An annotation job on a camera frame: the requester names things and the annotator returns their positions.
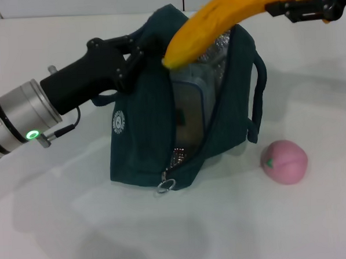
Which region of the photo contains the teal blue lunch bag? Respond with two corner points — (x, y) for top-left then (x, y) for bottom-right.
(85, 0), (274, 197)

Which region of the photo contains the clear blue-rimmed food container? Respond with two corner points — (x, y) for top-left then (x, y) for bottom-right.
(169, 61), (230, 149)

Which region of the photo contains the silver zipper pull ring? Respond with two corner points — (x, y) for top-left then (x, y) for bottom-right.
(155, 169), (177, 195)

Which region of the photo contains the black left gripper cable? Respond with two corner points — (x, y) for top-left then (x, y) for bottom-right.
(37, 107), (83, 148)

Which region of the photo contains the pink peach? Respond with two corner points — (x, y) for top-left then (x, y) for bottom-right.
(259, 138), (310, 187)

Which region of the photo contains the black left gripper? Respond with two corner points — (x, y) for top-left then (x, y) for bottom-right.
(37, 33), (161, 117)

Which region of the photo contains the yellow banana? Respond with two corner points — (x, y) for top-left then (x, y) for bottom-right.
(158, 0), (333, 70)

